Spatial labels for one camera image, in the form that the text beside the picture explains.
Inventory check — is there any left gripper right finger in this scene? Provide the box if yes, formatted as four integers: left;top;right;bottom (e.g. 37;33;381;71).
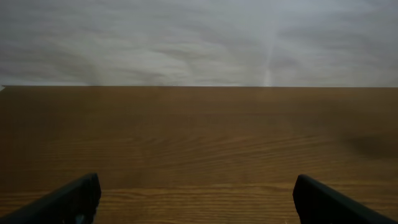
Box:
292;174;398;224

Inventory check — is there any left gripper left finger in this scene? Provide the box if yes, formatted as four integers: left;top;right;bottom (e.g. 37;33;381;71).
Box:
0;172;102;224

